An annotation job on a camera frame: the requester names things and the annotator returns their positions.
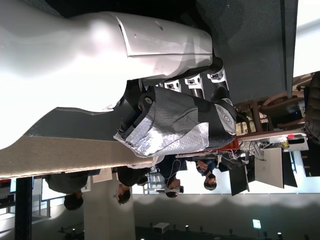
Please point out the person in dark grey jacket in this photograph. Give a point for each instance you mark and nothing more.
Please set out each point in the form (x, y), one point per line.
(66, 183)

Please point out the green exit sign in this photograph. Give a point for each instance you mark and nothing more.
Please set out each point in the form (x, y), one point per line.
(256, 224)

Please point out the black vertical post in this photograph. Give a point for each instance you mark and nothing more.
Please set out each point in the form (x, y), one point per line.
(23, 210)

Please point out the person in black vest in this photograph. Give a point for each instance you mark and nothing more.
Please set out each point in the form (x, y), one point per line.
(133, 175)

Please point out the white ceiling projector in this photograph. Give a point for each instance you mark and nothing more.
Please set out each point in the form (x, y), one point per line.
(161, 227)

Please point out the person wearing black mask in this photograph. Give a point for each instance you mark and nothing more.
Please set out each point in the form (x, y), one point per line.
(210, 180)

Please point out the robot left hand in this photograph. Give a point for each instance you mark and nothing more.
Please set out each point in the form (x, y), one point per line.
(75, 62)

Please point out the black monitor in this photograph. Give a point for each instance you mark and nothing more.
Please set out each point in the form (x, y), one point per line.
(238, 178)

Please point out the white device with red button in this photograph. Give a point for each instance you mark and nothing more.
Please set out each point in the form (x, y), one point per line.
(297, 143)

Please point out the person with dark short hair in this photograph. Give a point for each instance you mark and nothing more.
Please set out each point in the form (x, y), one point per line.
(124, 195)

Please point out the white board panel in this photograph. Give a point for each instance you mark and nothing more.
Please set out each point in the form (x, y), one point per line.
(271, 167)

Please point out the person wearing white headset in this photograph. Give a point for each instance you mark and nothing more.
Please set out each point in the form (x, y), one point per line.
(172, 182)

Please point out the white building pillar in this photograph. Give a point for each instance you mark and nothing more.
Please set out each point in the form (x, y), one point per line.
(107, 217)

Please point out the brown wooden furniture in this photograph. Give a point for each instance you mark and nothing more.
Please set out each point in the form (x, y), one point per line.
(272, 107)

